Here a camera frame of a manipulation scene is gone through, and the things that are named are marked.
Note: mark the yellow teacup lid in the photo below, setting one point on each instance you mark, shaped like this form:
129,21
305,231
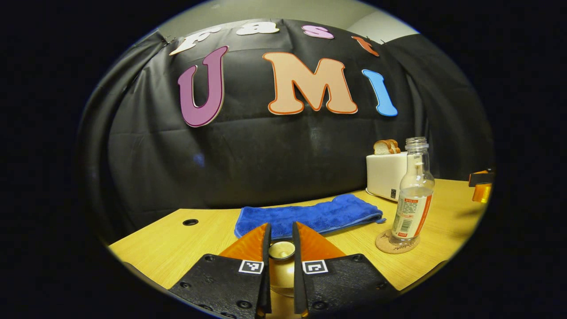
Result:
281,274

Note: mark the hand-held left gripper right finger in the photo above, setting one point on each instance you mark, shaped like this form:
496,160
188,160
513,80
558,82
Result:
345,285

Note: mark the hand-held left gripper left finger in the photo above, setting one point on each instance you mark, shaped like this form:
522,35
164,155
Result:
221,285

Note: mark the blue towel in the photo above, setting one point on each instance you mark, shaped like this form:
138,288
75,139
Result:
310,215

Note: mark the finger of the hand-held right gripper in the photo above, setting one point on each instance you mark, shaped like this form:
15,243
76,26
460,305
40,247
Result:
480,178

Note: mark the clear water bottle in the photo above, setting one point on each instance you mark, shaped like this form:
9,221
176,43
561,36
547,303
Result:
412,212

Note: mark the bread slice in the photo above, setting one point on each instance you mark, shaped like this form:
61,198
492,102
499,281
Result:
396,146
381,148

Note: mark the white toaster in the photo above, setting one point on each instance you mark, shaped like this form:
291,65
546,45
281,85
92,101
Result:
383,177

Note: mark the round cork coaster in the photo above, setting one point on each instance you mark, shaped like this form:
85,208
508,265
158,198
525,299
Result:
383,246

